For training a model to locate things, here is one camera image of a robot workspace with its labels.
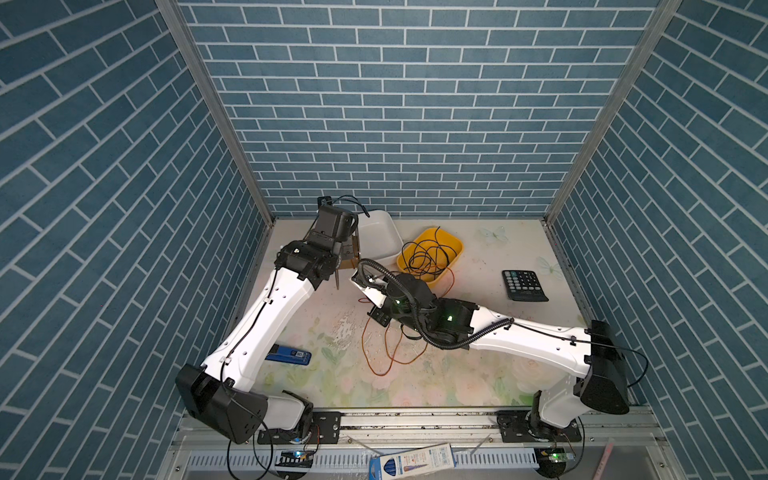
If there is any red wire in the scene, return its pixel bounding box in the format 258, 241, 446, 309
357, 266, 460, 378

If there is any dark grey perforated spool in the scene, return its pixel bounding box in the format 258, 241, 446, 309
334, 232, 360, 290

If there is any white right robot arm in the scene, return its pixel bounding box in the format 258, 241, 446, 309
352, 272, 630, 439

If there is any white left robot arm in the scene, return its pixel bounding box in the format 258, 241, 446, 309
175, 205, 358, 444

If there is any white plastic tub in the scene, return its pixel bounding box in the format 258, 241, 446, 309
357, 210, 404, 269

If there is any yellow plastic tub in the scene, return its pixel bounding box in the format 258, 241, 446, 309
396, 227, 464, 286

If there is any black desk calculator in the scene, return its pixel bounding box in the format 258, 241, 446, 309
501, 270, 549, 303

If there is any blue black utility knife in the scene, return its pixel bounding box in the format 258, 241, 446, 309
265, 344, 312, 366

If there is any white blue pen box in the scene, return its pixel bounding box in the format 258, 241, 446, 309
368, 443, 456, 480

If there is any pink pencil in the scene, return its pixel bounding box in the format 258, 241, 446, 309
592, 442, 615, 480

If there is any black tangled cable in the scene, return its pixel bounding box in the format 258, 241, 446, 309
400, 226, 460, 282

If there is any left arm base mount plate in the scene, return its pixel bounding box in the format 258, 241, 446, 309
257, 411, 342, 445

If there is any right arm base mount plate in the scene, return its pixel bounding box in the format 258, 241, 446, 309
496, 410, 583, 444

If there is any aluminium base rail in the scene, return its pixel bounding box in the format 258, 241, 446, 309
158, 407, 684, 479

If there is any metal frame corner post left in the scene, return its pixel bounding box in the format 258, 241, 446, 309
156, 0, 274, 229

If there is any metal frame corner post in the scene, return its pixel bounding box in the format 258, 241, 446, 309
542, 0, 682, 230
156, 0, 274, 229

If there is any metal frame corner post right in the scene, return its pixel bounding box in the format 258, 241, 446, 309
542, 0, 682, 230

